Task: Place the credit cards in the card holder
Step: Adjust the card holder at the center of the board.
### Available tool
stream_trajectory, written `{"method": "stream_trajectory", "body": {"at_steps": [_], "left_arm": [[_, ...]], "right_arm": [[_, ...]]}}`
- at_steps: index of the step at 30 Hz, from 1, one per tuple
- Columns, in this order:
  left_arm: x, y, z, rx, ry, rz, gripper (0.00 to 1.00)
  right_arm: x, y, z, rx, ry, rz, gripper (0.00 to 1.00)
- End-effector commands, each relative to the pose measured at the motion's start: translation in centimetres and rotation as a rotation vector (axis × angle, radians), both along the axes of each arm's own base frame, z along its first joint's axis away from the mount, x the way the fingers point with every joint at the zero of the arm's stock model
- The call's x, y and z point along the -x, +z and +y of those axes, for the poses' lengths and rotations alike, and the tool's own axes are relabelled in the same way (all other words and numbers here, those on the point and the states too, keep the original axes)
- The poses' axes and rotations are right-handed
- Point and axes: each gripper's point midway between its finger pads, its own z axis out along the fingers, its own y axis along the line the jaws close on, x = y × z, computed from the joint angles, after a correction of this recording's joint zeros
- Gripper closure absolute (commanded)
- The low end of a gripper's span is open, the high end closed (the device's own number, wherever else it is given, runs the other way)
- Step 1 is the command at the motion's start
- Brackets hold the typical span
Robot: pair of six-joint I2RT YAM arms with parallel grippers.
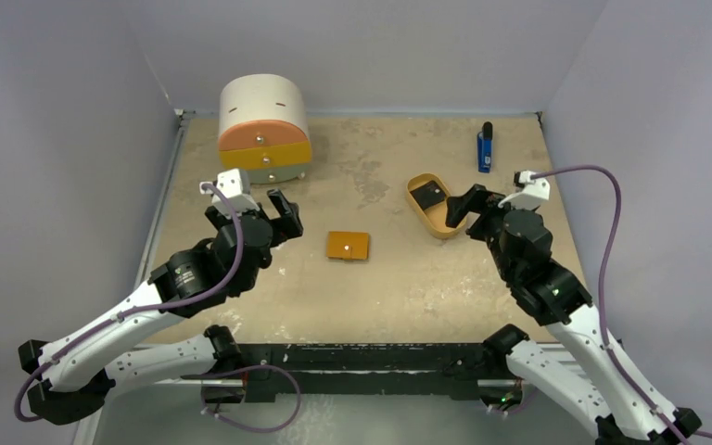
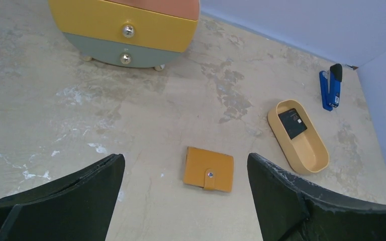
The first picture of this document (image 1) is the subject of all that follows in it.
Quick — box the orange leather card holder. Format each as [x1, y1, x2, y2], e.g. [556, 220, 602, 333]
[325, 231, 370, 261]

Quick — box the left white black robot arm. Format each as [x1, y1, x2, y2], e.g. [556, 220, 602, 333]
[13, 183, 304, 426]

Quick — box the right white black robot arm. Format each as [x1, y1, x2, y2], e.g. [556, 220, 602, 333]
[445, 184, 703, 444]

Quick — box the tan oval tray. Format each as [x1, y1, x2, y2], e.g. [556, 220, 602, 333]
[405, 172, 465, 239]

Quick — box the round mini drawer cabinet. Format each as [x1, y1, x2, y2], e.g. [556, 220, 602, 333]
[217, 73, 312, 184]

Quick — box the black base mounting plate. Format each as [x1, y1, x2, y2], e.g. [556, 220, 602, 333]
[181, 342, 544, 403]

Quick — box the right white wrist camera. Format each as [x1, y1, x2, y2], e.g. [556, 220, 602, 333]
[498, 171, 551, 210]

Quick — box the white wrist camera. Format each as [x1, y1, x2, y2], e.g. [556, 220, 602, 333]
[498, 171, 551, 210]
[199, 168, 258, 219]

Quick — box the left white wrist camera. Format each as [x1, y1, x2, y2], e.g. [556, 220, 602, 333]
[199, 168, 258, 219]

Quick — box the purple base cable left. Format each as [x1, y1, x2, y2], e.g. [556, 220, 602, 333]
[198, 364, 302, 434]

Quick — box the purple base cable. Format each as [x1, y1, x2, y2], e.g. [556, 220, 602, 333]
[198, 364, 302, 434]
[488, 387, 541, 419]

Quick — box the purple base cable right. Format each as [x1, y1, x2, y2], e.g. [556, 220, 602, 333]
[488, 387, 541, 419]

